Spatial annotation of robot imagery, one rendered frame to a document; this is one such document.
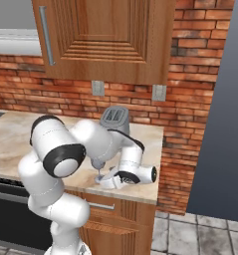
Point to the wooden base cupboard door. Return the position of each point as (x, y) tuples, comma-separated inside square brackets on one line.
[(117, 240)]

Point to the grey wall socket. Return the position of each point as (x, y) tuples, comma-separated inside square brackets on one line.
[(98, 88), (159, 93)]

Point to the wooden wall cupboard door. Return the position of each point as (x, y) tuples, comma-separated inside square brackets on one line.
[(107, 33)]

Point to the wooden drawer front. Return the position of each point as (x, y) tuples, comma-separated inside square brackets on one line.
[(130, 209)]

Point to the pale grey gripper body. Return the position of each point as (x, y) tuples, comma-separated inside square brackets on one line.
[(111, 181)]

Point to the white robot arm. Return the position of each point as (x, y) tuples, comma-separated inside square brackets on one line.
[(57, 139)]

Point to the grey extractor hood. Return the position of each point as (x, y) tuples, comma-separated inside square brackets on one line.
[(14, 36)]

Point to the black oven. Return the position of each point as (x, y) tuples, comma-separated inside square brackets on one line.
[(11, 219)]

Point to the grey toaster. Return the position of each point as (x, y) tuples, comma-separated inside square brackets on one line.
[(115, 117)]

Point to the clear wine glass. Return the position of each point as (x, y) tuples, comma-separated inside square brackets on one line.
[(97, 163)]

